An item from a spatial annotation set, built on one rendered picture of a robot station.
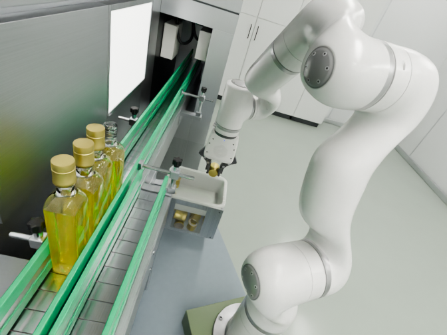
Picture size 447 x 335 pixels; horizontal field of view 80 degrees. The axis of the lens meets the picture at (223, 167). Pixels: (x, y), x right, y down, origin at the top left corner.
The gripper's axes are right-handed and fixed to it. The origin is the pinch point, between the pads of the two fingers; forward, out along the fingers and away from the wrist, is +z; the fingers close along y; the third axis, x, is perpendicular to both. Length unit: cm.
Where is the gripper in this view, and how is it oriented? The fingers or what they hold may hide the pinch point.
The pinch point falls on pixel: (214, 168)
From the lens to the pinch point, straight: 95.1
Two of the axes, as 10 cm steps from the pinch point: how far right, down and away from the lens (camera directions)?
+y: 9.6, 2.7, 0.8
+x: 0.9, -5.8, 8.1
